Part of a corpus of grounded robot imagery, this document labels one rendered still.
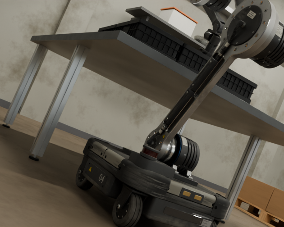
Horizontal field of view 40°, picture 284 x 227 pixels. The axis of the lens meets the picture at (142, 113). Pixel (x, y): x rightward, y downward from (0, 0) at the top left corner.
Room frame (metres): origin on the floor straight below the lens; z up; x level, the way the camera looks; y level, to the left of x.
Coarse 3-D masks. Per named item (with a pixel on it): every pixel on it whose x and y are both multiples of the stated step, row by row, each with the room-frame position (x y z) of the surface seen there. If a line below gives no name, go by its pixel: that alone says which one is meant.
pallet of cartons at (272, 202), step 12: (252, 180) 4.40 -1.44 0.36; (240, 192) 4.49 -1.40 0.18; (252, 192) 4.34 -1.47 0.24; (264, 192) 4.20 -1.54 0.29; (276, 192) 4.05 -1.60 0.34; (240, 204) 4.53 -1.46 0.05; (252, 204) 4.27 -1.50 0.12; (264, 204) 4.14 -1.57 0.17; (276, 204) 4.00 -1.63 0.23; (252, 216) 4.21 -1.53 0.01; (264, 216) 4.08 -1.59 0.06; (276, 216) 3.95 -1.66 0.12
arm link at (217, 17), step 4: (204, 8) 2.45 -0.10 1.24; (208, 8) 2.41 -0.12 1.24; (208, 12) 2.40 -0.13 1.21; (212, 12) 2.36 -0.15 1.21; (216, 12) 2.36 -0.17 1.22; (208, 16) 2.39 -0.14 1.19; (212, 16) 2.35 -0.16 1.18; (216, 16) 2.32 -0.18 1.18; (212, 20) 2.34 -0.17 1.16; (216, 20) 2.30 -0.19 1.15; (220, 20) 2.30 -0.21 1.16; (212, 24) 2.33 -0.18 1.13; (220, 24) 2.26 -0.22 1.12; (220, 28) 2.26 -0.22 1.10; (220, 32) 2.28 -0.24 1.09
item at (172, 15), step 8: (168, 8) 4.72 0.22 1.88; (176, 8) 4.62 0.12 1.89; (160, 16) 4.83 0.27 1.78; (168, 16) 4.66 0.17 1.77; (176, 16) 4.65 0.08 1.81; (184, 16) 4.70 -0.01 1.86; (176, 24) 4.67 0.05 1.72; (184, 24) 4.72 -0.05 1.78; (192, 24) 4.78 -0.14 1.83; (184, 32) 4.75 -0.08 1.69
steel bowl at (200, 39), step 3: (195, 36) 5.05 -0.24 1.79; (198, 36) 4.99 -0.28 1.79; (201, 36) 4.96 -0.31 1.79; (195, 39) 5.04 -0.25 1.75; (198, 39) 4.99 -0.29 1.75; (201, 39) 4.96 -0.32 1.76; (204, 39) 4.94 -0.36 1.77; (201, 42) 4.98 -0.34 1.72; (204, 42) 4.96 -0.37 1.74; (207, 42) 4.94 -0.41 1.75; (216, 48) 5.06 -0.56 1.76
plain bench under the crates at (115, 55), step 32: (96, 32) 1.76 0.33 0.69; (32, 64) 2.87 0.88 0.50; (96, 64) 2.64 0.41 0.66; (128, 64) 2.04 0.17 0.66; (160, 64) 1.67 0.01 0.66; (64, 96) 2.08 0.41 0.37; (160, 96) 2.89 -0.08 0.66; (224, 96) 1.84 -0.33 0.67; (224, 128) 3.21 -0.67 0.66; (256, 128) 2.38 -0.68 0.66
